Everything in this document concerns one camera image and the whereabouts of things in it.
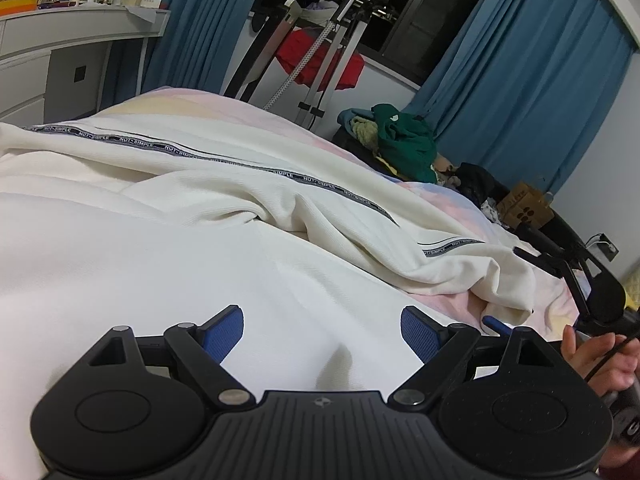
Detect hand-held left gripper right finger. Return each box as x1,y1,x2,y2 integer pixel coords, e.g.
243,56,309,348
392,305,581,408

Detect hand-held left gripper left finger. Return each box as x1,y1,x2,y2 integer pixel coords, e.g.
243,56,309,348
85,305,253,408

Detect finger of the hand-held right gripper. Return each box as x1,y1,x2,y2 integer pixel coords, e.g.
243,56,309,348
482,316,513,339
512,247,568,281

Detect white pants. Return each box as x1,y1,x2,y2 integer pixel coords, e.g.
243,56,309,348
0,110,538,480

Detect person's right forearm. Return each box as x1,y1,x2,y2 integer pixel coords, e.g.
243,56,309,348
597,452,640,480

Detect person's right hand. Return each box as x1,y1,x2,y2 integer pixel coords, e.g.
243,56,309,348
560,326,640,403

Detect black sofa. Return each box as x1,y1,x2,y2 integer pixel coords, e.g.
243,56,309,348
515,210,601,261

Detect brown paper bag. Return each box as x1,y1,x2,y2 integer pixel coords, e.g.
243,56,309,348
500,181,555,228

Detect white patterned cloth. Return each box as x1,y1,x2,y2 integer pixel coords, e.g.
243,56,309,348
480,197,506,226

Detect black clothing pile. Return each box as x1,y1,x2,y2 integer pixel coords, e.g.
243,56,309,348
452,162,506,206

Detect beige plush toy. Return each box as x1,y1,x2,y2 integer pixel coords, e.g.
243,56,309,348
435,157,461,186

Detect blue curtain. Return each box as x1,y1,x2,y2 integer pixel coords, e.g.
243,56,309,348
405,0,636,211
60,0,273,98

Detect green hoodie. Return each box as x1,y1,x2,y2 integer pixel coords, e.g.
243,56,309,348
372,104,440,184

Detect olive cloth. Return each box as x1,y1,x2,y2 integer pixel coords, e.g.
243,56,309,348
350,117,381,151

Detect blue-grey cloth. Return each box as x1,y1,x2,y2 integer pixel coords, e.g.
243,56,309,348
337,109,373,131

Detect pastel blanket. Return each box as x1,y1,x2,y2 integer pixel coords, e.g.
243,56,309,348
95,87,581,341

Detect red garment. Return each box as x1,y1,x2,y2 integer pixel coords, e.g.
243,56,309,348
277,29,365,90

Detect garment steamer stand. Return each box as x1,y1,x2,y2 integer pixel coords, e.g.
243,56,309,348
262,0,388,128

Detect white dressing table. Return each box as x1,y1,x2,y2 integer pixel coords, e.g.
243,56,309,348
0,7,172,123

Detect orange tray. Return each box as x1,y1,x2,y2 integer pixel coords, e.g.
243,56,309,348
0,0,42,17

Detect wall socket with white cable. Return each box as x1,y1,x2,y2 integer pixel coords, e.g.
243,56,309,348
585,234,620,261

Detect black folded frame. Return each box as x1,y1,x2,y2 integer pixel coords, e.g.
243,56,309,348
222,0,301,103

